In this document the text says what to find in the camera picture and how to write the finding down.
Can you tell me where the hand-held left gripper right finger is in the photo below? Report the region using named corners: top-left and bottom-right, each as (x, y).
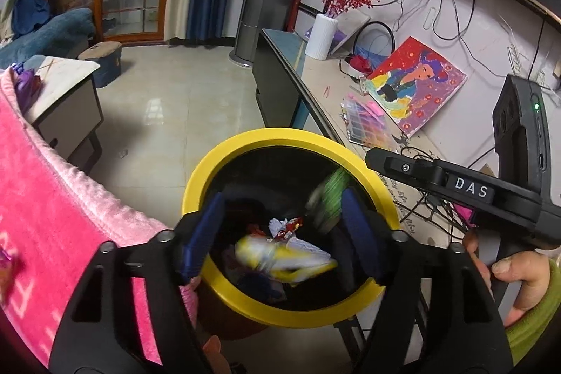
top-left (339, 186), bottom-right (513, 374)

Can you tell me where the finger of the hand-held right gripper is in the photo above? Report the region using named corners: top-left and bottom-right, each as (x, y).
top-left (365, 147), bottom-right (448, 188)

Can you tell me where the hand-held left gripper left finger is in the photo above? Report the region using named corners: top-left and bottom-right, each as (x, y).
top-left (48, 192), bottom-right (226, 374)

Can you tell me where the dark green snack wrapper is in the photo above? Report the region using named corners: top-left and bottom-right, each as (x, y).
top-left (307, 168), bottom-right (351, 232)

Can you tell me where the yellow white snack wrapper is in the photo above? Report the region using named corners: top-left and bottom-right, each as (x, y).
top-left (234, 234), bottom-right (338, 283)

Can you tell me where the red snack wrapper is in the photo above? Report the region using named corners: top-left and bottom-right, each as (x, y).
top-left (280, 217), bottom-right (304, 241)

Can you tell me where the yellow-rimmed black bin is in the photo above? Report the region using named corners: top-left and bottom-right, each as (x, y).
top-left (182, 128), bottom-right (401, 342)

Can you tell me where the person's right hand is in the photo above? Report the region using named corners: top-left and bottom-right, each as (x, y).
top-left (462, 229), bottom-right (551, 329)

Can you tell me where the pink bead box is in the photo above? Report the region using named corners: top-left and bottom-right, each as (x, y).
top-left (341, 94), bottom-right (401, 144)

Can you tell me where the colourful painting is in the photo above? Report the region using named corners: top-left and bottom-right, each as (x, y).
top-left (366, 36), bottom-right (469, 139)

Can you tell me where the white power strip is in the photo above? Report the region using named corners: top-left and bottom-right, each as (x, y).
top-left (507, 45), bottom-right (522, 74)

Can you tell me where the small red bag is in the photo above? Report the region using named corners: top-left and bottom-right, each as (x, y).
top-left (348, 54), bottom-right (378, 77)

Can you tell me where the pink printed blanket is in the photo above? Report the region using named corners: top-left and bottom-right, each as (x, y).
top-left (0, 65), bottom-right (207, 366)

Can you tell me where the white ribbed vase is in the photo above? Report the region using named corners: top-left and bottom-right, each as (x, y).
top-left (305, 14), bottom-right (338, 60)

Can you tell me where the white-topped coffee table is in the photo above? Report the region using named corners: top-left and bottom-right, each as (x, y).
top-left (18, 55), bottom-right (103, 175)

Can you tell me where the blue stool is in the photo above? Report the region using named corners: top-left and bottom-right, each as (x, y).
top-left (78, 42), bottom-right (122, 89)

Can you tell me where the purple cloth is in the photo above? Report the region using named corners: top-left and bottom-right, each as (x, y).
top-left (11, 65), bottom-right (42, 112)

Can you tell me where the blue sofa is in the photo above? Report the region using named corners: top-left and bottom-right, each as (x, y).
top-left (0, 8), bottom-right (97, 68)

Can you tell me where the black cable loop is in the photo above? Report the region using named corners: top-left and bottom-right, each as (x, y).
top-left (354, 21), bottom-right (395, 63)

